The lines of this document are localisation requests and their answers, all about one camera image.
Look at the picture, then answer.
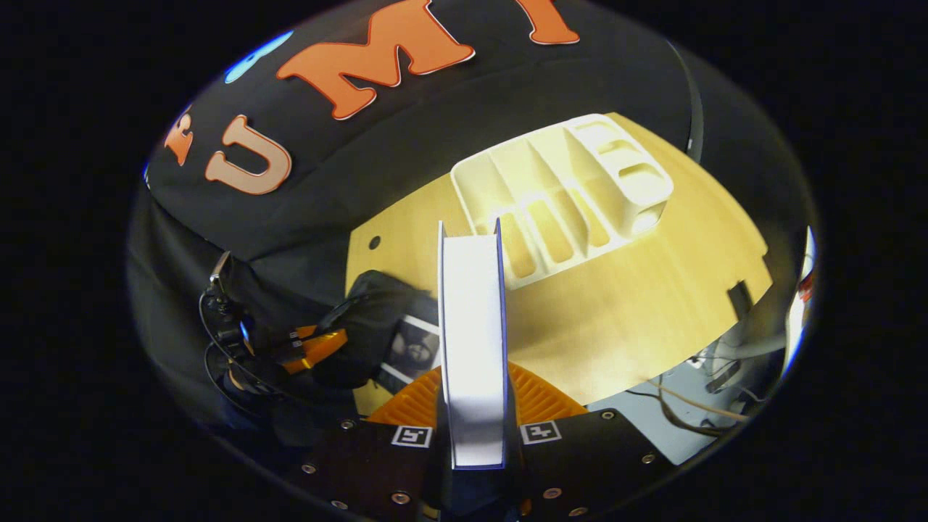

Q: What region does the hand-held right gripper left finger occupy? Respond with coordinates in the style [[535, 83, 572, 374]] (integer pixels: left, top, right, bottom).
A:
[[289, 365, 444, 522]]

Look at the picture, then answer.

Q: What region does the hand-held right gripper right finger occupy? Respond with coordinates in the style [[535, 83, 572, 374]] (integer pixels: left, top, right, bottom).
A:
[[506, 361, 684, 521]]

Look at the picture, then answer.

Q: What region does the black schoolbag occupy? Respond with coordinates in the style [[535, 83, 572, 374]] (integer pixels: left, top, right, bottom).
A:
[[310, 270, 441, 394]]

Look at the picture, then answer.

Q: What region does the portrait cover book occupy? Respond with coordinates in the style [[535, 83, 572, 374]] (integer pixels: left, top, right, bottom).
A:
[[376, 315, 442, 386]]

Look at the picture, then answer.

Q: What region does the blue cover book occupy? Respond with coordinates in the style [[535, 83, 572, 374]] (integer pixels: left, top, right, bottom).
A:
[[436, 217, 509, 471]]

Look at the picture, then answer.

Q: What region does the white bookshelf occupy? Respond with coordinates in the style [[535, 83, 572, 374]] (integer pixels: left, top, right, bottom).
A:
[[450, 113, 675, 291]]

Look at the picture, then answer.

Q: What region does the beige cable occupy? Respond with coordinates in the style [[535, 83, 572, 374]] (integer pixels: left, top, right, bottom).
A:
[[627, 376, 752, 438]]

